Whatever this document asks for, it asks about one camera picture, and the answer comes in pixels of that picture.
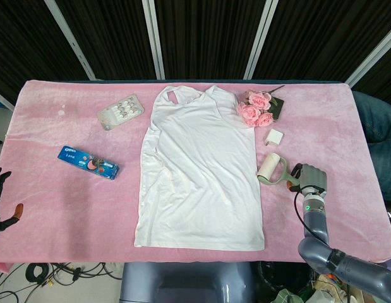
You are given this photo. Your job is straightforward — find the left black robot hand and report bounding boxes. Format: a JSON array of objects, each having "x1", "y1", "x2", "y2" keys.
[{"x1": 0, "y1": 167, "x2": 25, "y2": 236}]

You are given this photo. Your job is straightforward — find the pink artificial rose bouquet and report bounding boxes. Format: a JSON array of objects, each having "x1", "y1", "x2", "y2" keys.
[{"x1": 235, "y1": 84, "x2": 286, "y2": 129}]

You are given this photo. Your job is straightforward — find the grey robot torso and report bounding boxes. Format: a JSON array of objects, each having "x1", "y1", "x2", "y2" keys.
[{"x1": 118, "y1": 261, "x2": 256, "y2": 303}]

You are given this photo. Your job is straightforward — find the blue Oreo cookie box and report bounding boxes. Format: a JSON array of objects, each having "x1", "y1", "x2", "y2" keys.
[{"x1": 57, "y1": 145, "x2": 121, "y2": 182}]

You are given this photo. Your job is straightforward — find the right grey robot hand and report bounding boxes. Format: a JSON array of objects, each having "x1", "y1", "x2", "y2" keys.
[{"x1": 286, "y1": 162, "x2": 328, "y2": 197}]

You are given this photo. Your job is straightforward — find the white power adapter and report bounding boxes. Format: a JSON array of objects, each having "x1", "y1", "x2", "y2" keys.
[{"x1": 263, "y1": 128, "x2": 286, "y2": 148}]

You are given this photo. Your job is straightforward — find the black floor cable bundle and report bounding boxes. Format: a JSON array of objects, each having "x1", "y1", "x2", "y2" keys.
[{"x1": 0, "y1": 261, "x2": 124, "y2": 303}]

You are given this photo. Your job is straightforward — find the green lint roller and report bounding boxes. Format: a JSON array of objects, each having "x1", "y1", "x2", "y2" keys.
[{"x1": 256, "y1": 151, "x2": 298, "y2": 187}]

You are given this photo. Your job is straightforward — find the pink fleece table cover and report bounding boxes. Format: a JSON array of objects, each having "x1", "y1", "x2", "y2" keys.
[{"x1": 0, "y1": 78, "x2": 391, "y2": 264}]

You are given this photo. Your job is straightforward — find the black square card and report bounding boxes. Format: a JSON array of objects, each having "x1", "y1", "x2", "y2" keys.
[{"x1": 270, "y1": 96, "x2": 286, "y2": 121}]

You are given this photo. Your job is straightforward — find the white tank top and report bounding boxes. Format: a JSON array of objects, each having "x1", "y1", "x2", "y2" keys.
[{"x1": 133, "y1": 84, "x2": 267, "y2": 252}]

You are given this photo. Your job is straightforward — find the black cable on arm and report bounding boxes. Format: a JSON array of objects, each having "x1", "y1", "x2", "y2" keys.
[{"x1": 292, "y1": 188, "x2": 329, "y2": 244}]

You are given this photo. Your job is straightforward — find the clear blister pack binder rings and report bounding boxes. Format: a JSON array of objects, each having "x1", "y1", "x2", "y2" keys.
[{"x1": 97, "y1": 94, "x2": 145, "y2": 132}]

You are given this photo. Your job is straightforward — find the white partition post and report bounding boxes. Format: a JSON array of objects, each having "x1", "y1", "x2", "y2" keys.
[
  {"x1": 243, "y1": 0, "x2": 280, "y2": 80},
  {"x1": 346, "y1": 22, "x2": 391, "y2": 88},
  {"x1": 43, "y1": 0, "x2": 97, "y2": 81},
  {"x1": 141, "y1": 0, "x2": 166, "y2": 80}
]

